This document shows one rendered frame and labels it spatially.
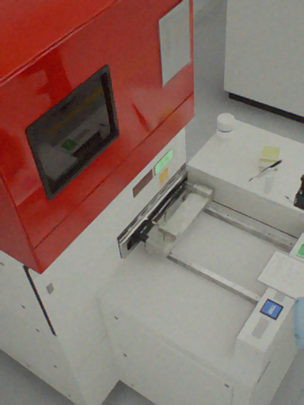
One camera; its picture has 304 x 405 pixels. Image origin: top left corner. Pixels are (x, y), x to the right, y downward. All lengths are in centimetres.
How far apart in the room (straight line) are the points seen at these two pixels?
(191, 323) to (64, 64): 99
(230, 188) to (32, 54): 109
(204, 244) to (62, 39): 106
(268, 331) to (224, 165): 73
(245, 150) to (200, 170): 21
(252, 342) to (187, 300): 33
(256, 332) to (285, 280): 21
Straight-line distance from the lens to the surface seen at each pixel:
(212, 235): 201
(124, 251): 189
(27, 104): 117
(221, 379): 178
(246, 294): 183
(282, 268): 176
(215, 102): 398
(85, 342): 203
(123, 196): 174
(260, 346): 161
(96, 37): 129
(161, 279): 189
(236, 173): 203
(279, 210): 197
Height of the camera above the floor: 239
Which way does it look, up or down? 48 degrees down
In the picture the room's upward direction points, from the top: 6 degrees counter-clockwise
